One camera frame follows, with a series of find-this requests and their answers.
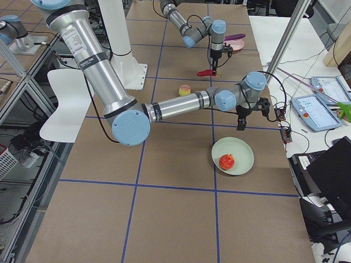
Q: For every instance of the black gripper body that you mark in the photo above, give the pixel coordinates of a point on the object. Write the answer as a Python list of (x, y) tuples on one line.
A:
[(215, 55), (243, 112)]

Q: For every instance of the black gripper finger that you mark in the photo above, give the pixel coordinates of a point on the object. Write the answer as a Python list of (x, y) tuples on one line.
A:
[(214, 66), (241, 123)]

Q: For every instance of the red chili pepper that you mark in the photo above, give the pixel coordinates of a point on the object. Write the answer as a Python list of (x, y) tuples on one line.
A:
[(208, 73)]

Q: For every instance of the purple eggplant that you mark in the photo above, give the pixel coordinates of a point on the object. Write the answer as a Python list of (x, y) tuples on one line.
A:
[(234, 37)]

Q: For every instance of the peach fruit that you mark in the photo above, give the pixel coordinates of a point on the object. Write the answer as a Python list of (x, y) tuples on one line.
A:
[(184, 90)]

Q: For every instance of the red yellow pomegranate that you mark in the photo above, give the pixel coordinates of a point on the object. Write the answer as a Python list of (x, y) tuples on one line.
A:
[(226, 161)]

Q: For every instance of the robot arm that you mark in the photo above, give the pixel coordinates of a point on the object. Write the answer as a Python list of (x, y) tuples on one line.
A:
[(168, 58), (194, 29)]

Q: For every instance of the pink plate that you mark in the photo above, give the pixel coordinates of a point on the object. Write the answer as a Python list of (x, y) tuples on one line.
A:
[(236, 45)]

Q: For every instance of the green plate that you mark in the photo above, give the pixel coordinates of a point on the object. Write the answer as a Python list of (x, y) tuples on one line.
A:
[(243, 154)]

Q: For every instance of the near teach pendant tablet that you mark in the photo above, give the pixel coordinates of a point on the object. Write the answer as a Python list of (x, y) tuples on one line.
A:
[(315, 113)]

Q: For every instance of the teach pendant tablet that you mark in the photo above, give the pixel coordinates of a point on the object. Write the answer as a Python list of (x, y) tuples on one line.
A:
[(331, 90), (315, 113)]

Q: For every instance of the far teach pendant tablet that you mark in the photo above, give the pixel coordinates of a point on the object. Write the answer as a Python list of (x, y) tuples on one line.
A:
[(331, 90)]

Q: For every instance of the black laptop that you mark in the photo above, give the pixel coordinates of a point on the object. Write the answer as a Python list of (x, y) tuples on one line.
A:
[(326, 172)]

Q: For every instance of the white chair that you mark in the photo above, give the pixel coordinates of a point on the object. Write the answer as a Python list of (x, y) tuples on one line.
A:
[(73, 97)]

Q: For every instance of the green handled reacher grabber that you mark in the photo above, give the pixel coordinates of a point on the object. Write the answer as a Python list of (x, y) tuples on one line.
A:
[(344, 108)]

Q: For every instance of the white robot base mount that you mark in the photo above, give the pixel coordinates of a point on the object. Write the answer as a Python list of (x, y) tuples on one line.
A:
[(131, 73)]

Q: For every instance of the aluminium frame post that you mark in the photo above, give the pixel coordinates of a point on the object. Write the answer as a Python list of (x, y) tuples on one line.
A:
[(296, 10)]

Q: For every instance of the white wire basket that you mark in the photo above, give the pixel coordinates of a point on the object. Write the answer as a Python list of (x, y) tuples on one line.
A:
[(8, 161)]

